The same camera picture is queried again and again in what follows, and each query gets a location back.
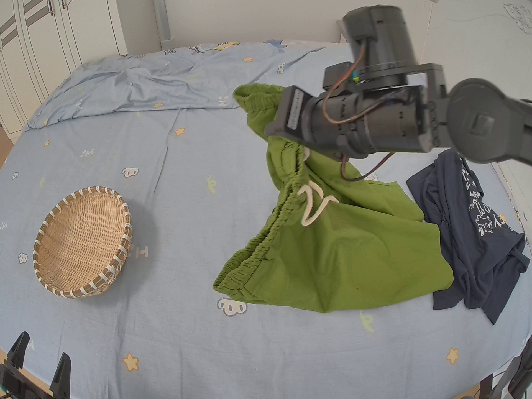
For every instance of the grey upright pole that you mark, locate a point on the grey upright pole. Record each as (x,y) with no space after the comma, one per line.
(160,6)

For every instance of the green shorts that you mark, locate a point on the green shorts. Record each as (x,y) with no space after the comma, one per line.
(353,256)

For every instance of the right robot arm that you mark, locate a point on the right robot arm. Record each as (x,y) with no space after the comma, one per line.
(490,119)

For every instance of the dark blue printed T-shirt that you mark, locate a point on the dark blue printed T-shirt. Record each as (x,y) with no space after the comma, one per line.
(469,239)

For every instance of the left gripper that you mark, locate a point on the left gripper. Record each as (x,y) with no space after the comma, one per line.
(10,383)

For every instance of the bed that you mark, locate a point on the bed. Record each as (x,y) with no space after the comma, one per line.
(166,326)

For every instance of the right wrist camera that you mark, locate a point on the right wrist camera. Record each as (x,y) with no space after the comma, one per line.
(334,75)

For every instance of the white wardrobe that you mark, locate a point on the white wardrobe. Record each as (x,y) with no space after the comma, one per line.
(41,35)

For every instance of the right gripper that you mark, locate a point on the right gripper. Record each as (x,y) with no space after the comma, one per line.
(374,127)

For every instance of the pale blue quilt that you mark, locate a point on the pale blue quilt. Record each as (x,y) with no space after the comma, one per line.
(166,77)

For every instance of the round woven basket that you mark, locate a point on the round woven basket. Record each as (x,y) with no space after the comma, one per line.
(83,239)

